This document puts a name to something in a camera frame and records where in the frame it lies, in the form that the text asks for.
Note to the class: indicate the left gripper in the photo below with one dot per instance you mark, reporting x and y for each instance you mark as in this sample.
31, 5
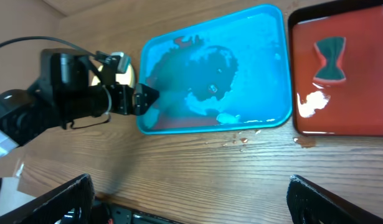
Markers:
121, 99

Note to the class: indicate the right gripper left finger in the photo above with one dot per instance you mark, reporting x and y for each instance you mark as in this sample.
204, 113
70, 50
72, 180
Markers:
76, 195

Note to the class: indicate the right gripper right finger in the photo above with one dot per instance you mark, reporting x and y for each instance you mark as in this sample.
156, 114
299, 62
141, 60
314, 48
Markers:
310, 203

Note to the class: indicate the yellow plate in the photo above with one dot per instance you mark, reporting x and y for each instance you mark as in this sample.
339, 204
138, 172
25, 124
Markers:
128, 78

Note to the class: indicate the red sponge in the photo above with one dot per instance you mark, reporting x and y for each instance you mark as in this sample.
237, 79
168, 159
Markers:
330, 52

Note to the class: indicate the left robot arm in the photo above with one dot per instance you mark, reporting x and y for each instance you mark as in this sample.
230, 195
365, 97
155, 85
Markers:
70, 87

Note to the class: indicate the teal plastic tray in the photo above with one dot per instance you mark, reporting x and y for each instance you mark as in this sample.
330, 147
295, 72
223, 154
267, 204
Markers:
229, 73

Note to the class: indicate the red black tray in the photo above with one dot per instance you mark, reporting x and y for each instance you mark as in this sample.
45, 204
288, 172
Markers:
350, 108

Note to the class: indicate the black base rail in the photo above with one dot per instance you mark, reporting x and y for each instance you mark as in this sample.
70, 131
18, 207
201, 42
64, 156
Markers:
111, 213

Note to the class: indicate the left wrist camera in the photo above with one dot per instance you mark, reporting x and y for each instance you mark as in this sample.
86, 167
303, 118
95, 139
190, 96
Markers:
119, 61

